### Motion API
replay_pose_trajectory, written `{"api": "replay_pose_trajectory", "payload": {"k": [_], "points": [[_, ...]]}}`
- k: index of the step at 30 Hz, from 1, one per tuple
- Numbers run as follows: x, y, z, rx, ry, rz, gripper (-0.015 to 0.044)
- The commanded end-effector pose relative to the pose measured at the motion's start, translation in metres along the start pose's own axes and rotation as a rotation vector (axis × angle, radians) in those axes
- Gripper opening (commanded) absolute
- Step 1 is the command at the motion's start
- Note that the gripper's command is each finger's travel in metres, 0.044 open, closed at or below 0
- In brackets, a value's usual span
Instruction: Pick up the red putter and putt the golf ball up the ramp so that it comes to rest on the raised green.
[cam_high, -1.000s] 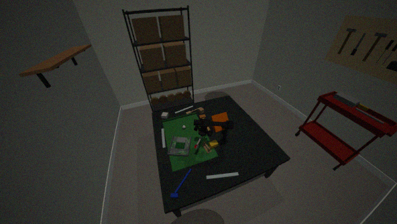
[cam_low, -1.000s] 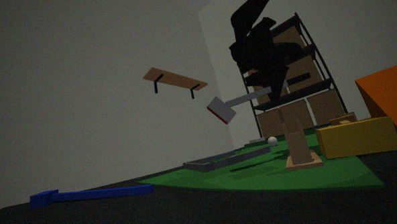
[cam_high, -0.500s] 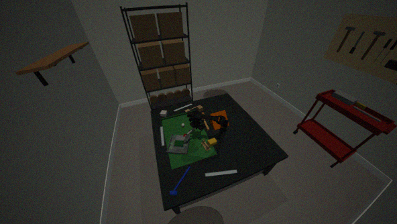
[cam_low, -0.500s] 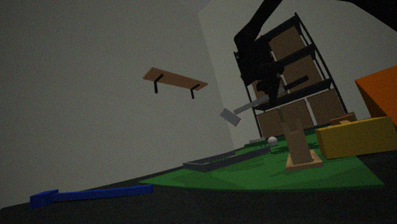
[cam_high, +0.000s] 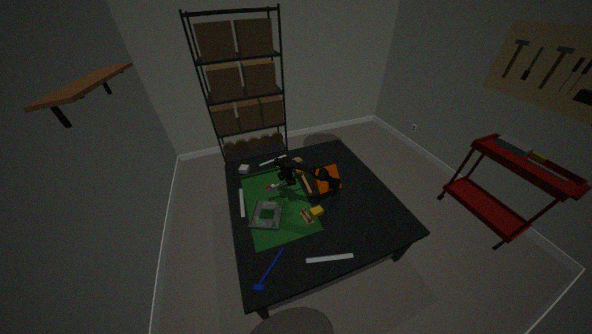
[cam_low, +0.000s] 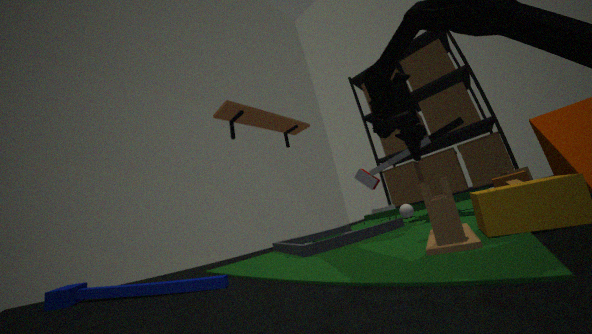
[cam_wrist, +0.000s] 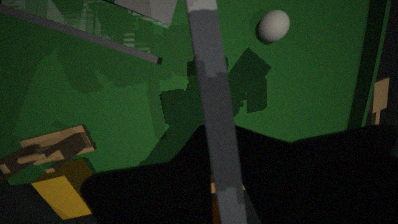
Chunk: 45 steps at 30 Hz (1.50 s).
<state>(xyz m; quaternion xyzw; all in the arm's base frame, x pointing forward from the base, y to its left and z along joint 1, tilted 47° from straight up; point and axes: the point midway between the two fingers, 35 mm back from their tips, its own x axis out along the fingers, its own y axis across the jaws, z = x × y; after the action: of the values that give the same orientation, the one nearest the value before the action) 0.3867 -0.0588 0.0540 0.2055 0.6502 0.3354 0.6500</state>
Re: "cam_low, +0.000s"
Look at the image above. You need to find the white ball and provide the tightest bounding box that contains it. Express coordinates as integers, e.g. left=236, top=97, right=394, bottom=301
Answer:
left=399, top=204, right=414, bottom=218

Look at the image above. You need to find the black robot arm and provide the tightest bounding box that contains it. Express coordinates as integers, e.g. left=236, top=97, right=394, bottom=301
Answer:
left=362, top=0, right=592, bottom=139

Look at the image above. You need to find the green flat mat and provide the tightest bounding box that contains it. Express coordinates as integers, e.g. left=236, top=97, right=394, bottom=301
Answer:
left=204, top=199, right=575, bottom=287

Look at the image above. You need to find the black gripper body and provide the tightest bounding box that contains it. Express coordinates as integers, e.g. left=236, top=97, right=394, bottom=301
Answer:
left=386, top=97, right=427, bottom=135

